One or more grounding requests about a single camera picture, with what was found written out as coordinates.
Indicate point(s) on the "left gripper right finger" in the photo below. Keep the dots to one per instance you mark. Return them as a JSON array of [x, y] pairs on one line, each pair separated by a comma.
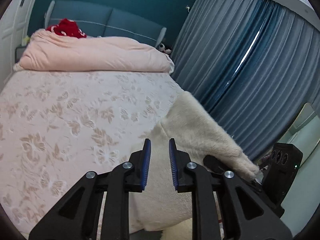
[[223, 205]]

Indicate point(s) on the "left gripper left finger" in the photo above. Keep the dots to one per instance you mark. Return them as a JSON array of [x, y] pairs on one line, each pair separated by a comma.
[[97, 203]]

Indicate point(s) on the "beige sweater with black hearts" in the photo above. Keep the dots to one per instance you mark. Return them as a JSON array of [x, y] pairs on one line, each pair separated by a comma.
[[196, 133]]

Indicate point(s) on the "white fluffy rug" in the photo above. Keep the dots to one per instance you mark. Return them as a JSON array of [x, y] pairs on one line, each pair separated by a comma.
[[180, 231]]

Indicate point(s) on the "pink floral bedspread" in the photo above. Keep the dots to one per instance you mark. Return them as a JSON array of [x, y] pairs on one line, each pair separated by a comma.
[[56, 126]]

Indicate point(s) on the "blue grey curtain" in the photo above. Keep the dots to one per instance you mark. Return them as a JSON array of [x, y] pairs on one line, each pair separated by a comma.
[[252, 64]]

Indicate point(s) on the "pink folded duvet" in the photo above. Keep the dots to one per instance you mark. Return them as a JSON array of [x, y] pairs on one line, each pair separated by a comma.
[[47, 51]]

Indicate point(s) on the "black white plush toy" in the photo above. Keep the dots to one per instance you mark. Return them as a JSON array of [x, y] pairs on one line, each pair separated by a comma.
[[162, 48]]

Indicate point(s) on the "red plush pillow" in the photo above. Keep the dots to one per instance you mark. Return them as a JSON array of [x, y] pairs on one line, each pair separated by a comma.
[[68, 28]]

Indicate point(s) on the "blue upholstered headboard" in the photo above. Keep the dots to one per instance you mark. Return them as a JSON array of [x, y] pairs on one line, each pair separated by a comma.
[[99, 20]]

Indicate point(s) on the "white wardrobe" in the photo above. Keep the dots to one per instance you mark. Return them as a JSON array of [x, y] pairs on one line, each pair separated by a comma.
[[14, 28]]

